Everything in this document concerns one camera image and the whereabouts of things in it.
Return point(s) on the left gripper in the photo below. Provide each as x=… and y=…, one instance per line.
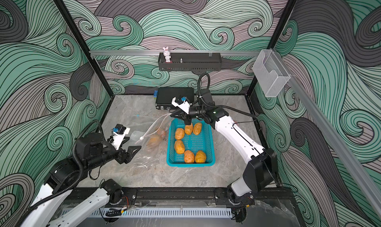
x=122, y=157

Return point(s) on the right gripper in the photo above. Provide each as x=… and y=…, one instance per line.
x=188, y=119

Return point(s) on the clear pink-zipper bag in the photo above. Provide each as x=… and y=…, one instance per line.
x=149, y=133

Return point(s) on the clear blue-zipper bag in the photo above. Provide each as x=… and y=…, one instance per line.
x=140, y=158

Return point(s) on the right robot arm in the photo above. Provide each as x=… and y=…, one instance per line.
x=261, y=163

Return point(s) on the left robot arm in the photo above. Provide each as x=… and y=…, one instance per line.
x=90, y=150

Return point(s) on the teal plastic basket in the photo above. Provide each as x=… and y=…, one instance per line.
x=202, y=142

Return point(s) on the black aluminium case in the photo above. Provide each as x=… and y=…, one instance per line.
x=166, y=94

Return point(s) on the white pink bunny figurine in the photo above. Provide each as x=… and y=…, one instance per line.
x=167, y=55

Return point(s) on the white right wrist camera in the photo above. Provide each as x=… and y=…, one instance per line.
x=182, y=103

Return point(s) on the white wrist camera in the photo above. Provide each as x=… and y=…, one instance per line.
x=182, y=103
x=119, y=132

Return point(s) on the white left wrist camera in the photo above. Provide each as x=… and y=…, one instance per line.
x=119, y=132

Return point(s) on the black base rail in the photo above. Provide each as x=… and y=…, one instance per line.
x=131, y=195

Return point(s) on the black wall shelf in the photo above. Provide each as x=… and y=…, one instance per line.
x=189, y=61

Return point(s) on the white slotted cable duct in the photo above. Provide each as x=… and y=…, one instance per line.
x=181, y=212

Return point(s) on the clear acrylic wall holder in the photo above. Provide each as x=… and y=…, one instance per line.
x=271, y=73

